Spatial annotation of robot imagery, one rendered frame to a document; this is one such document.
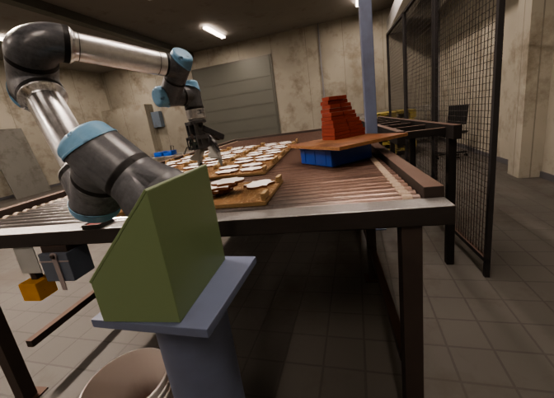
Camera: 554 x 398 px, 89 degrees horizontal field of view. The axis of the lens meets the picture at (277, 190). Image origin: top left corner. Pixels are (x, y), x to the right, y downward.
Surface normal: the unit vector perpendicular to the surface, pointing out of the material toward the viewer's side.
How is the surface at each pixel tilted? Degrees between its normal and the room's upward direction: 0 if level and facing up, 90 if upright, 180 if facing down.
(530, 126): 90
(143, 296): 90
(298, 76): 90
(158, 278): 90
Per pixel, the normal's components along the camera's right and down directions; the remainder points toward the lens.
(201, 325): -0.14, -0.96
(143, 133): -0.25, 0.27
